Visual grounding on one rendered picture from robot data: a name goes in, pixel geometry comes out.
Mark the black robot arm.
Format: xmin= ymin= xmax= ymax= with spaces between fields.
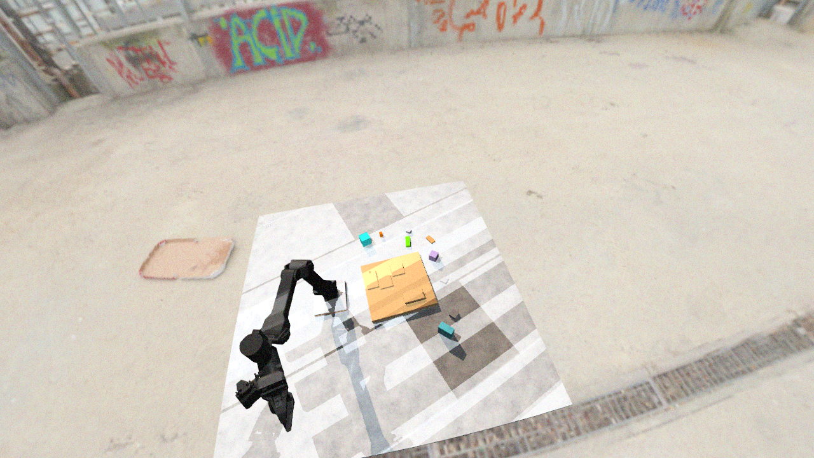
xmin=235 ymin=260 xmax=338 ymax=410

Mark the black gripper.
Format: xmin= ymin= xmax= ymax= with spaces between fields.
xmin=256 ymin=361 xmax=295 ymax=433

